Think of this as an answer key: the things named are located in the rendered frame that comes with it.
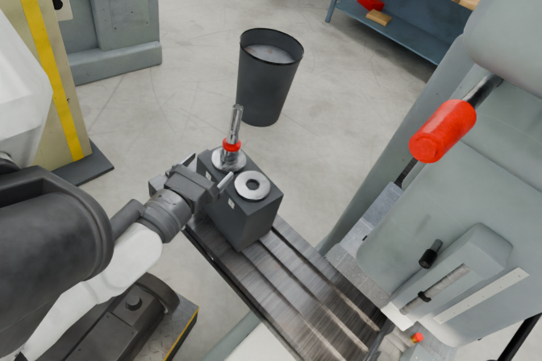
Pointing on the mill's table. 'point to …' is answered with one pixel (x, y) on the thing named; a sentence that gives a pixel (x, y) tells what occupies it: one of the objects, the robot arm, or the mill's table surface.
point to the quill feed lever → (519, 338)
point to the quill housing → (492, 297)
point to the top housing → (510, 25)
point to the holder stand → (240, 198)
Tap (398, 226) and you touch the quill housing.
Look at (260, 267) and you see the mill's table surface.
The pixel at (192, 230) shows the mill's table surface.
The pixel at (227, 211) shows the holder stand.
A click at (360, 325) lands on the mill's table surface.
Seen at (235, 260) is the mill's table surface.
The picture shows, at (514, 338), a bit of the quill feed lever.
